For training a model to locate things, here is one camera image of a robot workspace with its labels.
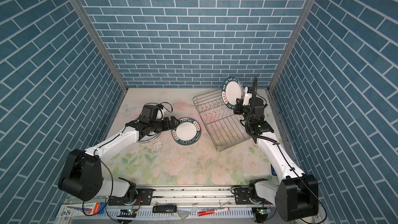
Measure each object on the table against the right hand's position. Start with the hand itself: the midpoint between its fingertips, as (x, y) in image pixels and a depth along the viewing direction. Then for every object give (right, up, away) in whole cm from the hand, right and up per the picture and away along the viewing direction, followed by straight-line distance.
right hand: (235, 97), depth 80 cm
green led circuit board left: (-53, -55, -8) cm, 76 cm away
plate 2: (-28, -16, +19) cm, 37 cm away
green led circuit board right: (+10, -55, -9) cm, 57 cm away
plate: (-2, +4, 0) cm, 5 cm away
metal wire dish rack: (-3, -19, +18) cm, 26 cm away
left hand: (-33, -15, +6) cm, 37 cm away
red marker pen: (-13, -53, -11) cm, 55 cm away
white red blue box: (-74, -52, -11) cm, 91 cm away
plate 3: (-27, -23, +14) cm, 39 cm away
